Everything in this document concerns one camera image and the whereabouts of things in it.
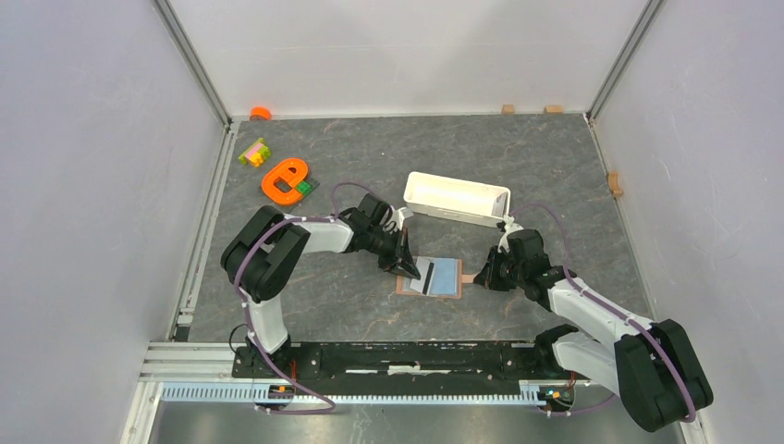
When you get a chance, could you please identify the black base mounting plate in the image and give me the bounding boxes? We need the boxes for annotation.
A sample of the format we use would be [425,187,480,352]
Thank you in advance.
[272,340,585,396]

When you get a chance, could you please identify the brown leather card holder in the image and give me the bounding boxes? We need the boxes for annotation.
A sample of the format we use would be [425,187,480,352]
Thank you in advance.
[395,256,477,299]

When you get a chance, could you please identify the blue toothed cable rail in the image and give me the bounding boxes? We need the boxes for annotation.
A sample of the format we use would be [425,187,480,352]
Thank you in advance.
[160,382,546,406]

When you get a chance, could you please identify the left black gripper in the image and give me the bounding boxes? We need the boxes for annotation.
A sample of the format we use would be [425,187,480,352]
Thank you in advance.
[364,226,420,281]

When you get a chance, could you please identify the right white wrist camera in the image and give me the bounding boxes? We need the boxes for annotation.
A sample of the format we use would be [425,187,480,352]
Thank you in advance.
[496,215,523,253]

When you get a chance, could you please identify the white plastic tray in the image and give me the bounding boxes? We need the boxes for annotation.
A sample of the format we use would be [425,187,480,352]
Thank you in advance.
[403,172,511,228]

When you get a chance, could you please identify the small wooden block right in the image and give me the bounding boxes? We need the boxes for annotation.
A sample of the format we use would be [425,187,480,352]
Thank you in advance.
[544,105,564,114]

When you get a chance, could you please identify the colourful toy brick stack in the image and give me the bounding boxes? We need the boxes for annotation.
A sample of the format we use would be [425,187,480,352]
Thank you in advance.
[238,138,271,168]

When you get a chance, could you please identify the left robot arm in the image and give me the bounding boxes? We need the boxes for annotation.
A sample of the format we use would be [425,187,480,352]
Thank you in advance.
[220,193,421,377]

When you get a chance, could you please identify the orange letter-shaped plastic piece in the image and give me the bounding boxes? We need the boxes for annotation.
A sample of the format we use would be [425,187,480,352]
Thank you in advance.
[260,158,310,206]

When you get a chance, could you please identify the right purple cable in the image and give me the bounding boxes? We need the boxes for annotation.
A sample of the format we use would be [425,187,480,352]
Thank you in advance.
[505,203,698,424]

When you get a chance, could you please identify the curved wooden piece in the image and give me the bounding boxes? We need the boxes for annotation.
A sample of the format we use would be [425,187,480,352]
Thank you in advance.
[606,171,624,199]

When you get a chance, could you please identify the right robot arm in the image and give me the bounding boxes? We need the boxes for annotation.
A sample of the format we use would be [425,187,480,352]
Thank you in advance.
[473,229,715,432]

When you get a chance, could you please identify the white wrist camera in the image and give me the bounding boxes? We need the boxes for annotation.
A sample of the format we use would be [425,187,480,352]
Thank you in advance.
[496,215,523,253]
[391,207,414,230]

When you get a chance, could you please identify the orange round cap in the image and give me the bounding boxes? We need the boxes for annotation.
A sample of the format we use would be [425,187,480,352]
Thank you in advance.
[249,106,272,121]

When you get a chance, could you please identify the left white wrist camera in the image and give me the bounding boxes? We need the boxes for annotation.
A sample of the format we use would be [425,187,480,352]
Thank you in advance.
[391,207,414,230]

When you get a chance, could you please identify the green brick on dark plate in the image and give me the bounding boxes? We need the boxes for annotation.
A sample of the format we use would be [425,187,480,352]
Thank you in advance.
[287,179,321,209]

